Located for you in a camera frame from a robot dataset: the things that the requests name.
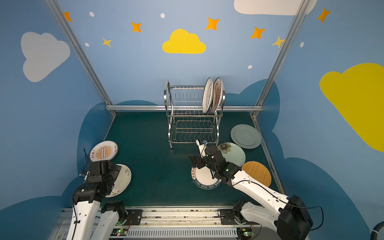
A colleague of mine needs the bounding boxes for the white plate green lettered rim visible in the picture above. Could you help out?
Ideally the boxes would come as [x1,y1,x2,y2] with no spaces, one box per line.
[191,167,222,190]

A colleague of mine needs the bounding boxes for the aluminium frame left post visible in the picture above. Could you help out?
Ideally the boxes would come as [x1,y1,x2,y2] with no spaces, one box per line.
[45,0,113,105]

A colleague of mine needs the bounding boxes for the aluminium frame back rail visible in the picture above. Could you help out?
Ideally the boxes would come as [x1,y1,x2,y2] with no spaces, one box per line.
[106,105,263,112]

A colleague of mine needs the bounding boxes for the right green circuit board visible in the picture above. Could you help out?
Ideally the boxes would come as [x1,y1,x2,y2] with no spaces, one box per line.
[236,228,255,240]

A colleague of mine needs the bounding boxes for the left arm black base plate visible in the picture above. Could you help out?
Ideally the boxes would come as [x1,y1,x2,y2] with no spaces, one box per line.
[117,209,143,226]

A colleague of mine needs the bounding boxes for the white plate orange sunburst edge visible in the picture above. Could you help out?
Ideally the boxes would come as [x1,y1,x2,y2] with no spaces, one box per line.
[89,141,119,162]

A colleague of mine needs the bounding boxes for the plain grey-green plate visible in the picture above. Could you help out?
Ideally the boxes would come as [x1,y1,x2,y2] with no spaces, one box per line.
[231,124,262,149]

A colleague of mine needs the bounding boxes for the aluminium frame right post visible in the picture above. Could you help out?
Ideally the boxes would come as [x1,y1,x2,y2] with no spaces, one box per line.
[255,0,311,111]

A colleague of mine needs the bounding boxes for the aluminium frame post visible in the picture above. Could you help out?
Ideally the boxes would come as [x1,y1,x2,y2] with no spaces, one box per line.
[45,0,113,105]
[255,0,311,111]

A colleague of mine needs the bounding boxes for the stainless steel dish rack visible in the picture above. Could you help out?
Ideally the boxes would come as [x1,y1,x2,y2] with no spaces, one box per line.
[164,78,226,148]

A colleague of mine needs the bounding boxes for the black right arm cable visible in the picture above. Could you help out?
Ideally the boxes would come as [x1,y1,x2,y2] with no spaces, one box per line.
[287,200,325,232]

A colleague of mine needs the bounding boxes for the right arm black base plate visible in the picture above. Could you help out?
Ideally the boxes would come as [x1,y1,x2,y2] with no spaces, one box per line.
[218,209,241,225]

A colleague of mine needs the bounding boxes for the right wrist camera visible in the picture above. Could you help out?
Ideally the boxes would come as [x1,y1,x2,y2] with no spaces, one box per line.
[196,138,208,157]

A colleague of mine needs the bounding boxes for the white plate gold ring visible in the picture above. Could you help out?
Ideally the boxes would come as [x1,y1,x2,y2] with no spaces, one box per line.
[201,77,214,114]

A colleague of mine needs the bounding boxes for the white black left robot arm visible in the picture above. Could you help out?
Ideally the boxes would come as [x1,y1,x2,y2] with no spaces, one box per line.
[67,161,127,240]

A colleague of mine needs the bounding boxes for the pale green sunflower plate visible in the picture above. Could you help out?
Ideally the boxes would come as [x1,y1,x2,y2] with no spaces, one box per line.
[218,143,246,167]

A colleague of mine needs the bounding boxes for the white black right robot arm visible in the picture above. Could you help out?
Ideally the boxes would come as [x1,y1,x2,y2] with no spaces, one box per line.
[191,142,314,240]

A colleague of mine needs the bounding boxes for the orange woven round plate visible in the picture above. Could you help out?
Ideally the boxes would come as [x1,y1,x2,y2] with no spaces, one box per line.
[242,161,272,187]

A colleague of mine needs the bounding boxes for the green circuit board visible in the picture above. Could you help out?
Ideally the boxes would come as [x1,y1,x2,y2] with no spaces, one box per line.
[111,229,129,237]
[236,228,255,240]

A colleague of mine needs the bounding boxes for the left green circuit board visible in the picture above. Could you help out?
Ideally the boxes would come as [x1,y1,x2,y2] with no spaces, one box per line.
[111,229,129,237]

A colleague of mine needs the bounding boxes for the white plate floral sprigs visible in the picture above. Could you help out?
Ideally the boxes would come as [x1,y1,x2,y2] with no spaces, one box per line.
[106,164,132,198]

